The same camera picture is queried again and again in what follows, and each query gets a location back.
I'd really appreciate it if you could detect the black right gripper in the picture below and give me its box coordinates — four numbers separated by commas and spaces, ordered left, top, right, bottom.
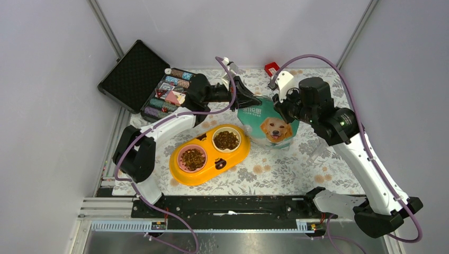
273, 85, 317, 125

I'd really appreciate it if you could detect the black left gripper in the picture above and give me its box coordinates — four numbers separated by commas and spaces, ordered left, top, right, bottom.
202, 76, 262, 112

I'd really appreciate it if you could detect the green dog food bag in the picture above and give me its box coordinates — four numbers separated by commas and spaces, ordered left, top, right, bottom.
237, 95, 300, 149

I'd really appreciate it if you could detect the clear plastic scoop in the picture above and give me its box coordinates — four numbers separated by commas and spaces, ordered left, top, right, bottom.
306, 139, 327, 165

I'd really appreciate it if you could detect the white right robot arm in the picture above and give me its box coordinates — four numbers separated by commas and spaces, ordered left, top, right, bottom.
268, 77, 423, 238

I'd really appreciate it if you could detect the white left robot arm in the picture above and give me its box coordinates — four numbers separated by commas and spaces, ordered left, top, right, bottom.
113, 74, 262, 217

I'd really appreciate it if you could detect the yellow double pet bowl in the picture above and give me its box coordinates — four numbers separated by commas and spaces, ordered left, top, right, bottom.
169, 124, 250, 186

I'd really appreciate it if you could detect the small red box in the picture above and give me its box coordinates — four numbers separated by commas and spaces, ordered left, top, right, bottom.
264, 62, 280, 77

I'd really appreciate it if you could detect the floral table mat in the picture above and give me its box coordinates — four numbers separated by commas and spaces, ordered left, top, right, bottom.
112, 67, 365, 196

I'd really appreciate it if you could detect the black poker chip case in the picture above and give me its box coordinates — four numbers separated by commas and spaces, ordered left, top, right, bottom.
97, 40, 194, 123

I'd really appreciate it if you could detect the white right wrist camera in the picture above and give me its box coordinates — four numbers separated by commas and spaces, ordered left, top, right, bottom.
268, 70, 297, 103

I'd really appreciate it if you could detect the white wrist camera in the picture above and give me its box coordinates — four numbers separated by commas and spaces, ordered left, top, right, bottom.
268, 70, 297, 103
220, 57, 239, 88

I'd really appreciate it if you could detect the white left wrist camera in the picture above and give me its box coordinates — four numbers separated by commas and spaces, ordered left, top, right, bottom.
220, 57, 239, 88

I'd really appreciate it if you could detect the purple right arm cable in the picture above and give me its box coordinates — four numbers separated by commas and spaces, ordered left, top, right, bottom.
268, 53, 424, 254

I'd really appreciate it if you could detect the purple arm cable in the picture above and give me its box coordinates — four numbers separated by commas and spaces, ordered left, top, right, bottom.
113, 56, 237, 254
268, 53, 424, 254

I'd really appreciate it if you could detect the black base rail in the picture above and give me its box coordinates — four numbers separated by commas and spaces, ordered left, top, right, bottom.
131, 195, 330, 231

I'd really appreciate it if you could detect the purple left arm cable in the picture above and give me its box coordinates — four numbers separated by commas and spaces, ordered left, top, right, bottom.
113, 56, 237, 254

